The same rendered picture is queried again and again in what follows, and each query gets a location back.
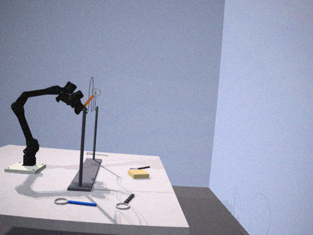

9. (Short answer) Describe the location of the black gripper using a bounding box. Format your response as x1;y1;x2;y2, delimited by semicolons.
64;93;87;115

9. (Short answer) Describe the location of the tan rectangular block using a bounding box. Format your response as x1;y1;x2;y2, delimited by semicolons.
128;169;149;179

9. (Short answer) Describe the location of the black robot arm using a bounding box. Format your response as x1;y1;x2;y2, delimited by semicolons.
11;81;77;166

